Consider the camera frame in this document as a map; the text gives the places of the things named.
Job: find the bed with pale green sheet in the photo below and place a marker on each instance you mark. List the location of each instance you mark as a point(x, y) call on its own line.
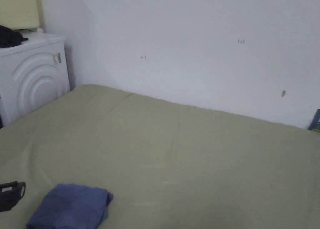
point(175, 151)

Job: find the folded blue shirt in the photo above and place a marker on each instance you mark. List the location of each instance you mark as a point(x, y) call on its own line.
point(72, 206)

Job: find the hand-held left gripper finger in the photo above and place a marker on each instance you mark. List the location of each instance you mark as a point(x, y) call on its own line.
point(10, 196)

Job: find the white washing machine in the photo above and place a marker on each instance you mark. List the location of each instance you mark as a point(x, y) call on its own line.
point(32, 81)

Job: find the dark flat box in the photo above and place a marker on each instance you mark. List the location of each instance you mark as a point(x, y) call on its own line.
point(315, 121)

